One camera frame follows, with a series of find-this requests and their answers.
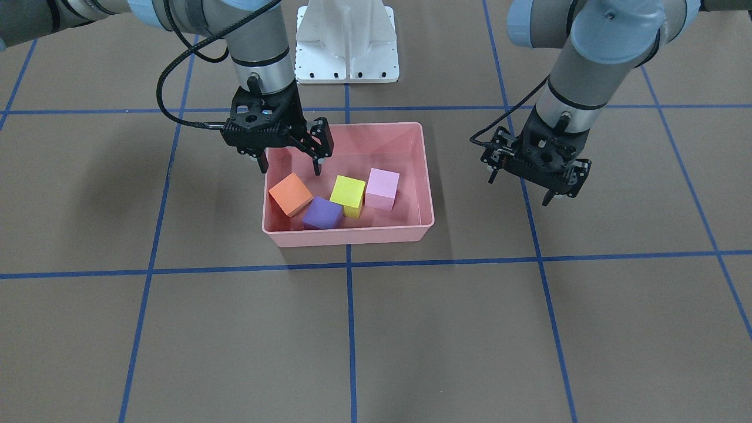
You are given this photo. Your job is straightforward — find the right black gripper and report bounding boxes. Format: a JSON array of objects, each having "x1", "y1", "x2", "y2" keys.
[{"x1": 220, "y1": 82, "x2": 334, "y2": 176}]

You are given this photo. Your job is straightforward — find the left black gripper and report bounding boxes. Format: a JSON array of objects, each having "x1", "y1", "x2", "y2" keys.
[{"x1": 481, "y1": 109, "x2": 591, "y2": 207}]

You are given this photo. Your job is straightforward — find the orange foam block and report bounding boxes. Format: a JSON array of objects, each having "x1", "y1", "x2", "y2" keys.
[{"x1": 268, "y1": 172, "x2": 314, "y2": 217}]

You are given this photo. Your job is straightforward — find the yellow foam block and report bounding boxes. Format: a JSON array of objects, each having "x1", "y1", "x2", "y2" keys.
[{"x1": 328, "y1": 176, "x2": 367, "y2": 219}]

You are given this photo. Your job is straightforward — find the purple foam block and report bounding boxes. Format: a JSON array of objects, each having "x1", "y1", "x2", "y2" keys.
[{"x1": 303, "y1": 196, "x2": 344, "y2": 230}]

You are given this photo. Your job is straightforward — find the pink foam block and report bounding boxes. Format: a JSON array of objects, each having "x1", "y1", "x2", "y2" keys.
[{"x1": 364, "y1": 168, "x2": 400, "y2": 211}]

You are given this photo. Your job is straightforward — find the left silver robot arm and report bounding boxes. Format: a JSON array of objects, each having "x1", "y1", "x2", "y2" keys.
[{"x1": 470, "y1": 1, "x2": 704, "y2": 206}]

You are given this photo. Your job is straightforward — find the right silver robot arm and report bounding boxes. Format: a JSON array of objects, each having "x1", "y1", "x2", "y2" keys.
[{"x1": 1, "y1": 1, "x2": 334, "y2": 176}]

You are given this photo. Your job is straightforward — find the pink plastic bin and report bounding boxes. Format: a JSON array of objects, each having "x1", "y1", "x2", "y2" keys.
[{"x1": 261, "y1": 122, "x2": 435, "y2": 247}]

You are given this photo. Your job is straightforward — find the black camera cable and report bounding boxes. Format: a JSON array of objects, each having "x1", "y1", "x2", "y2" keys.
[
  {"x1": 156, "y1": 0, "x2": 283, "y2": 130},
  {"x1": 469, "y1": 75, "x2": 550, "y2": 147}
]

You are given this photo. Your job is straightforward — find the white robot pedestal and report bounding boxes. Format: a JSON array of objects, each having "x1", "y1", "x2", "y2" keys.
[{"x1": 294, "y1": 1, "x2": 400, "y2": 84}]

